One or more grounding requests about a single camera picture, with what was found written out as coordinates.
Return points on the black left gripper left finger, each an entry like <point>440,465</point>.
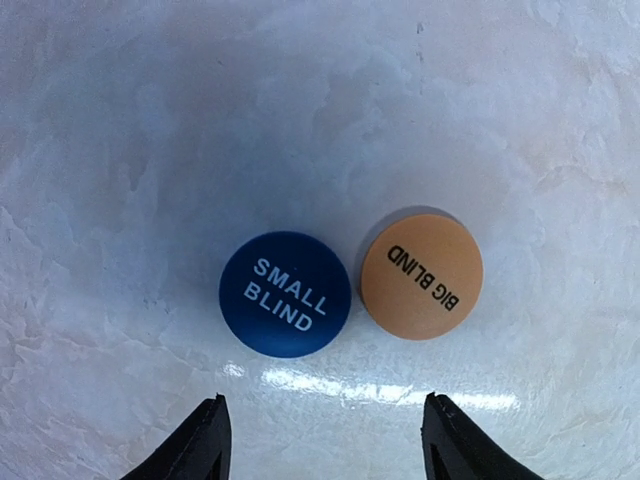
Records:
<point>200,448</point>

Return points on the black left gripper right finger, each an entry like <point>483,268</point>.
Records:
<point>456,448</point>

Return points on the orange round button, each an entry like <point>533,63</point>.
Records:
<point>421,277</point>

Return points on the blue small blind button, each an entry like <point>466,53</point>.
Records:
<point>285,294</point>

